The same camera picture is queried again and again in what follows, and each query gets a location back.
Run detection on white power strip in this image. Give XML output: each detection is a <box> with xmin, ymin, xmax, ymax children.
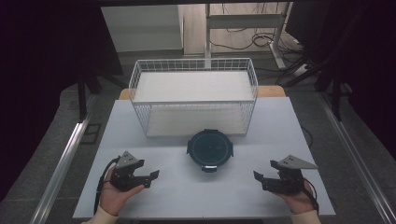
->
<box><xmin>292</xmin><ymin>63</ymin><xmax>311</xmax><ymax>77</ymax></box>

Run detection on silver metal rail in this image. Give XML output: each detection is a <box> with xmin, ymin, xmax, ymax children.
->
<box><xmin>29</xmin><ymin>94</ymin><xmax>98</xmax><ymax>224</ymax></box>
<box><xmin>317</xmin><ymin>92</ymin><xmax>396</xmax><ymax>224</ymax></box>

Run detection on black curtain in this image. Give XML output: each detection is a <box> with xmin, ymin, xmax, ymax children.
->
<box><xmin>284</xmin><ymin>0</ymin><xmax>396</xmax><ymax>161</ymax></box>
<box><xmin>0</xmin><ymin>0</ymin><xmax>125</xmax><ymax>202</ymax></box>

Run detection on white desk frame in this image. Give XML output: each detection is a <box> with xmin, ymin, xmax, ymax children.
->
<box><xmin>204</xmin><ymin>2</ymin><xmax>294</xmax><ymax>70</ymax></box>

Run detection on white cabinet panel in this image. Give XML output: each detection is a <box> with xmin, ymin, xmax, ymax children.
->
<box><xmin>100</xmin><ymin>4</ymin><xmax>185</xmax><ymax>54</ymax></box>

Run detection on white wire basket rack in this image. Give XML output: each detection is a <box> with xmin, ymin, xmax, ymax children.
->
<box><xmin>128</xmin><ymin>57</ymin><xmax>260</xmax><ymax>138</ymax></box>

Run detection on black floor cables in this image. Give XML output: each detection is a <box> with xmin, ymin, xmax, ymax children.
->
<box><xmin>208</xmin><ymin>3</ymin><xmax>312</xmax><ymax>87</ymax></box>

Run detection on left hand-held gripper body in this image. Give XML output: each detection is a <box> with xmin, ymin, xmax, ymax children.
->
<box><xmin>110</xmin><ymin>150</ymin><xmax>148</xmax><ymax>192</ymax></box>

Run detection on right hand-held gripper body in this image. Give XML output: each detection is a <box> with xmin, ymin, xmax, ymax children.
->
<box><xmin>262</xmin><ymin>154</ymin><xmax>319</xmax><ymax>196</ymax></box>

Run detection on person's right hand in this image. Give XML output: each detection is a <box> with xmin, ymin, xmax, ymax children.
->
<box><xmin>273</xmin><ymin>180</ymin><xmax>316</xmax><ymax>216</ymax></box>

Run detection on black metal stand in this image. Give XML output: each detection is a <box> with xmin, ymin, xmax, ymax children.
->
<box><xmin>282</xmin><ymin>57</ymin><xmax>354</xmax><ymax>122</ymax></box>
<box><xmin>77</xmin><ymin>72</ymin><xmax>129</xmax><ymax>123</ymax></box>

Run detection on thin black cable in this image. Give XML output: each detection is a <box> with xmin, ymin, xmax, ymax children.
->
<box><xmin>300</xmin><ymin>125</ymin><xmax>314</xmax><ymax>149</ymax></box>

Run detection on round black lidded container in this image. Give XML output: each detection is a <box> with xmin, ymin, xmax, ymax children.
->
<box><xmin>186</xmin><ymin>128</ymin><xmax>234</xmax><ymax>174</ymax></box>

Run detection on person's left hand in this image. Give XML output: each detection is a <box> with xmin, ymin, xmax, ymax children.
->
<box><xmin>98</xmin><ymin>167</ymin><xmax>146</xmax><ymax>217</ymax></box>

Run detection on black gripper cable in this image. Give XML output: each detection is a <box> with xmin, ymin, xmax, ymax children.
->
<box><xmin>302</xmin><ymin>177</ymin><xmax>320</xmax><ymax>215</ymax></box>
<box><xmin>93</xmin><ymin>156</ymin><xmax>121</xmax><ymax>217</ymax></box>

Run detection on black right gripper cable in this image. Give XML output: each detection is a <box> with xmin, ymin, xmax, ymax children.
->
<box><xmin>302</xmin><ymin>177</ymin><xmax>320</xmax><ymax>215</ymax></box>

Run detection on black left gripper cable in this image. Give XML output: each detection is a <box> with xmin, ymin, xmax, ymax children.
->
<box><xmin>93</xmin><ymin>156</ymin><xmax>121</xmax><ymax>217</ymax></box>

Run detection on dark floor grate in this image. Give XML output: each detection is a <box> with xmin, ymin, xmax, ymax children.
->
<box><xmin>80</xmin><ymin>122</ymin><xmax>103</xmax><ymax>146</ymax></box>

